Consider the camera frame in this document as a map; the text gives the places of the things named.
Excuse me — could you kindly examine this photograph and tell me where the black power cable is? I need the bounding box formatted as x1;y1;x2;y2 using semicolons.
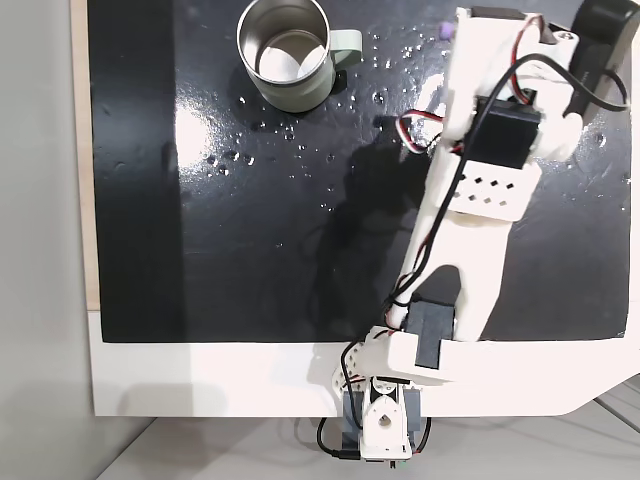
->
316;413;432;460

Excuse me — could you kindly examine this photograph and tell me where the red white black servo wire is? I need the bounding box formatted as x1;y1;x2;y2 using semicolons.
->
396;109;447;154

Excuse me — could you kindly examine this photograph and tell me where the pale green steel mug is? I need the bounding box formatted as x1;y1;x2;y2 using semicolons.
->
236;0;364;113

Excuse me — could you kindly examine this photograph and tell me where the black table mat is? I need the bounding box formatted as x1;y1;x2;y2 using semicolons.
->
87;0;630;345

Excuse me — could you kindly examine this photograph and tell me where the black camera box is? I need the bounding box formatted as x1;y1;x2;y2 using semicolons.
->
569;0;640;121

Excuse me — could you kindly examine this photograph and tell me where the black camera cable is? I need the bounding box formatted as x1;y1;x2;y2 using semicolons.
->
384;53;630;307

